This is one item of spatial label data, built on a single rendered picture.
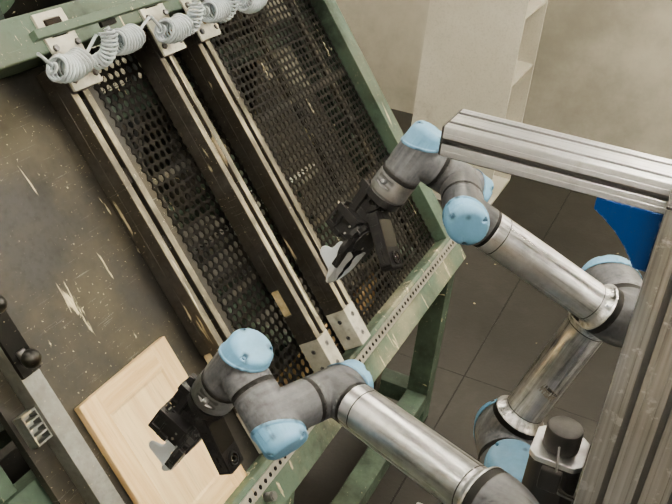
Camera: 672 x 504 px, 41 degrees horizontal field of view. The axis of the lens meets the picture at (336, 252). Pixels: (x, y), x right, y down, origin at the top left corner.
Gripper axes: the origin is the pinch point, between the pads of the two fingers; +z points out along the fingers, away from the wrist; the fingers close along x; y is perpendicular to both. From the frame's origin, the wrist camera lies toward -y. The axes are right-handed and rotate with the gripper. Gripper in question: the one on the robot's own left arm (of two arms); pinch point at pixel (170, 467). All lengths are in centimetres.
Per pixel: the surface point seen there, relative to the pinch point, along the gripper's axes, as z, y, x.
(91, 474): 31.7, 12.5, -9.4
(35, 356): 9.1, 33.2, -4.2
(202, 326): 27, 21, -57
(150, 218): 13, 46, -58
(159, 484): 39.6, 1.5, -24.6
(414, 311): 47, -19, -150
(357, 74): 16, 54, -194
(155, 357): 30, 23, -42
